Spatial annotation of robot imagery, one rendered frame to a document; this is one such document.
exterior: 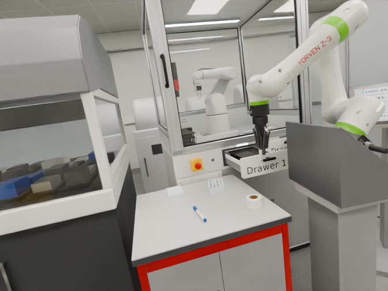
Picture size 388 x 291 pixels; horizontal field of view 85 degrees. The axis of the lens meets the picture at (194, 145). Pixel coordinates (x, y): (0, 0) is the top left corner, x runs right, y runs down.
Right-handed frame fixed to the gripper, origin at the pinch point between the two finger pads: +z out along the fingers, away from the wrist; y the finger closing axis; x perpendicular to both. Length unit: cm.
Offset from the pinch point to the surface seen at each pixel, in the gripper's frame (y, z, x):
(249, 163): -2.2, 4.1, -6.6
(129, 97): -364, -48, -70
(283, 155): -1.7, 3.8, 13.9
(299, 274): -9, 94, 27
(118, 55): -367, -130, -73
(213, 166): -30.1, 11.5, -17.9
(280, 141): -27.6, 3.9, 31.2
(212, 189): -5.4, 14.7, -27.7
